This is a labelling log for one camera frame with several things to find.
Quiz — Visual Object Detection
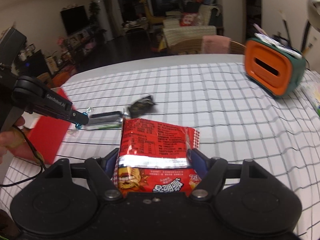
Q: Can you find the silver foil snack bar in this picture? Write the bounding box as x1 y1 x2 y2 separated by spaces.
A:
82 111 124 130

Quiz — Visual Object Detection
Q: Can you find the black cable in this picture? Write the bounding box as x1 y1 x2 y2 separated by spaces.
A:
0 125 47 188

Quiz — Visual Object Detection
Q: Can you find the wooden chair with pink cloth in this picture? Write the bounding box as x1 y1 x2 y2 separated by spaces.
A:
169 35 246 55

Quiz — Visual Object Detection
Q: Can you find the orange green tissue box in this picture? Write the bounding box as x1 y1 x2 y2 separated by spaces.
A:
245 38 306 98

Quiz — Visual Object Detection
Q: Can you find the red and white cardboard box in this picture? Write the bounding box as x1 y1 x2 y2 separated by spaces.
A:
12 87 77 165

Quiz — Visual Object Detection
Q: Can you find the white grid tablecloth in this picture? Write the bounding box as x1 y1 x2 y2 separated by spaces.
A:
0 62 320 240

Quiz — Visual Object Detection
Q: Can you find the black television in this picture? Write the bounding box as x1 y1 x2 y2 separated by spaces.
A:
60 5 89 36

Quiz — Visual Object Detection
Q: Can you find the red chip packet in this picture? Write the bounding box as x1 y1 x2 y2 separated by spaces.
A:
113 118 201 196

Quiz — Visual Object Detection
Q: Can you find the person's left hand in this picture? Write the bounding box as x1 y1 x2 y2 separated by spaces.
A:
0 127 24 163

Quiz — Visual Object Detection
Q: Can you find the red cushion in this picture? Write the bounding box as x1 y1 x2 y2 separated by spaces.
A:
180 12 198 27

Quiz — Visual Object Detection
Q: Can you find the black small snack packet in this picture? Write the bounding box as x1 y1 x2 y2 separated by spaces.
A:
127 95 156 119

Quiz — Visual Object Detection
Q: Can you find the beige covered sofa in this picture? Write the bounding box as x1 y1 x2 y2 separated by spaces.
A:
158 4 223 51

